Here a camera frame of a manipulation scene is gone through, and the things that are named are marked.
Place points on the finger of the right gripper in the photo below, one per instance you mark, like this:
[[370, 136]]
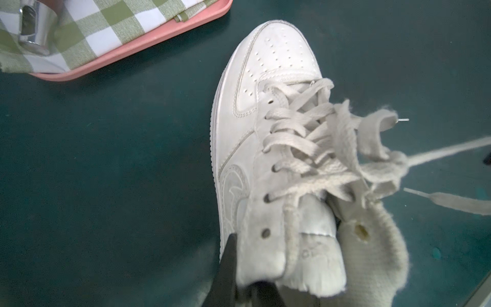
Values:
[[487, 160]]

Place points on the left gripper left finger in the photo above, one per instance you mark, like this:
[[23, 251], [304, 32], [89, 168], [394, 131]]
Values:
[[223, 289]]

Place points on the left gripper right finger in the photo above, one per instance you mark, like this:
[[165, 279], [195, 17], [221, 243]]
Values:
[[265, 294]]

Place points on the white sneaker with laces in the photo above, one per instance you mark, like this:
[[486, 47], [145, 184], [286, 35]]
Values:
[[300, 181]]

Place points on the pink tray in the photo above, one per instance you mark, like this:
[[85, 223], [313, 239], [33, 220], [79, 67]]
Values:
[[165, 32]]

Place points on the green white checkered cloth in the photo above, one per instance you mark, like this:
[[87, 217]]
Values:
[[87, 30]]

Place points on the metal spatula wooden handle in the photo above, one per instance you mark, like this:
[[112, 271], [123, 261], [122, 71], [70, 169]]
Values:
[[38, 19]]

